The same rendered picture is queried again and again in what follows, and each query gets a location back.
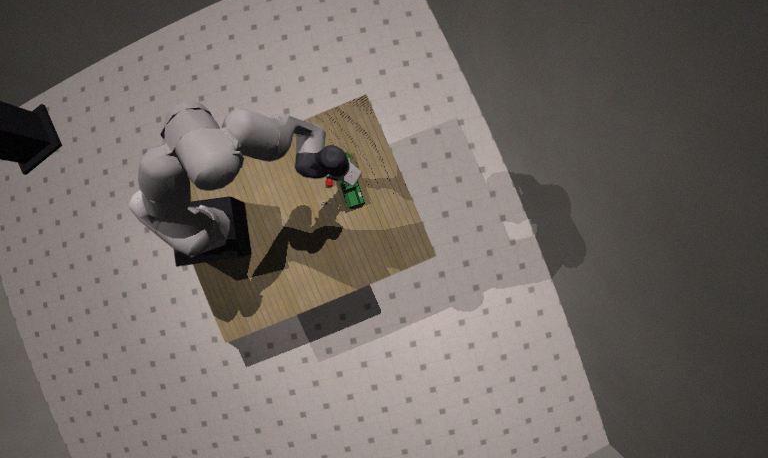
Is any green three-compartment bin rack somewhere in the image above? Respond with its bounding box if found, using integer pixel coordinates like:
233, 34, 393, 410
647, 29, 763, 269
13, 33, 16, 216
339, 152, 365, 208

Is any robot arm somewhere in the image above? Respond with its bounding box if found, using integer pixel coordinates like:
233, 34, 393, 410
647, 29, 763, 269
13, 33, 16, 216
129, 101, 362, 257

